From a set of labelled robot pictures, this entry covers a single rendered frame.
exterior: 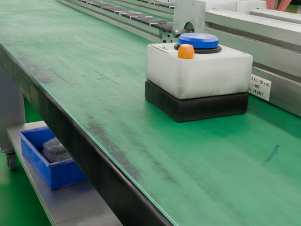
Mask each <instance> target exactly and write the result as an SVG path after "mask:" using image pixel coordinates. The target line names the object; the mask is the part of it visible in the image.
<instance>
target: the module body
mask: <svg viewBox="0 0 301 226"><path fill-rule="evenodd" d="M204 21H206V22H211V28H208V27H204V30H203V33H204V34H211V35H215V36H216V37H217V38H218V39H219V44H220V45H223V46H226V47H228V48H232V49H235V50H238V51H241V52H244V53H248V54H250V55H251V56H252V57H253V63H252V70H251V77H250V85H249V90H248V92H246V93H248V94H250V95H252V96H255V97H257V98H259V99H261V100H263V101H265V102H267V103H270V104H271V105H273V106H275V107H278V108H280V109H282V110H284V111H286V112H288V113H291V114H293V115H295V116H297V117H299V118H301V14H295V13H287V12H282V11H276V10H270V9H251V10H250V11H249V14H244V13H238V12H233V11H228V10H223V9H207V10H206V11H205V18H204Z"/></svg>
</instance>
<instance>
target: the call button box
mask: <svg viewBox="0 0 301 226"><path fill-rule="evenodd" d="M179 47H180V45H179V44H178V43H152V44H149V45H147V47H146V78H147V79H148V80H146V81H145V98H146V99H148V100H149V101H150V102H151V103H153V104H154V105H156V106H157V107H158V108H159V109H161V110H162V111H164V112H165V113H166V114H167V115H169V116H170V117H171V118H173V119H174V120H175V121H177V122H185V121H191V120H198V119H205V118H211V117H221V116H227V115H234V114H240V113H246V111H247V106H248V98H249V96H248V94H247V93H246V92H248V90H249V85H250V77H251V70H252V63H253V57H252V56H251V55H250V54H248V53H244V52H241V51H238V50H235V49H232V48H228V47H226V46H223V45H220V44H218V46H217V47H215V48H194V58H192V59H183V58H178V49H179Z"/></svg>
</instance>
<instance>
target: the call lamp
mask: <svg viewBox="0 0 301 226"><path fill-rule="evenodd" d="M178 58H183V59H192V58H194V48H193V46H192V45H190V44H182V45H180V47H179V49H178Z"/></svg>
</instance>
